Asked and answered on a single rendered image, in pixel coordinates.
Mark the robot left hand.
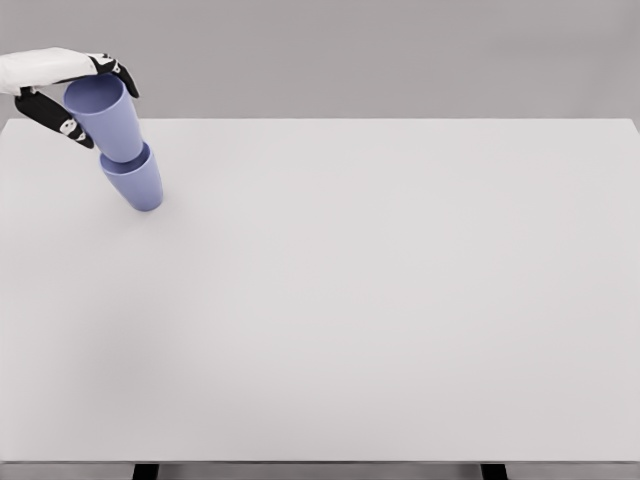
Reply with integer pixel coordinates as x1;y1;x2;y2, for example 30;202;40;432
0;47;141;150

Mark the blue-purple plastic cup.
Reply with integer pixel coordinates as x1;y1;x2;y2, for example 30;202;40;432
99;142;164;213
62;74;145;163

